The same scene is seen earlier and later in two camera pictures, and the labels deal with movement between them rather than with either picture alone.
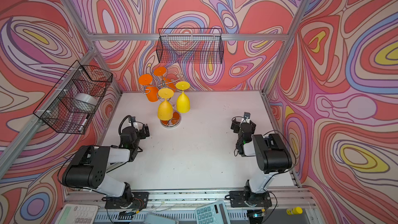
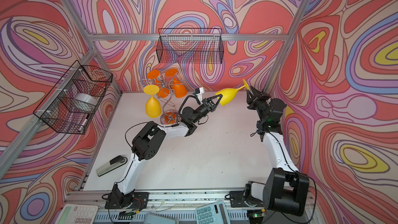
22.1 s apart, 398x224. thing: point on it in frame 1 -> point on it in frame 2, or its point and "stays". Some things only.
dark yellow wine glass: [165, 108] -> [153, 106]
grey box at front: [153, 219] stays
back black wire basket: [190, 45] stays
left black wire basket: [71, 102] stays
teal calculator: [215, 213] stays
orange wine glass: [160, 71] -> [180, 89]
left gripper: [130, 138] -> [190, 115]
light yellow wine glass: [183, 101] -> [228, 94]
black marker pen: [83, 124] stays
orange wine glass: [152, 91] -> [153, 74]
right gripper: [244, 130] -> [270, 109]
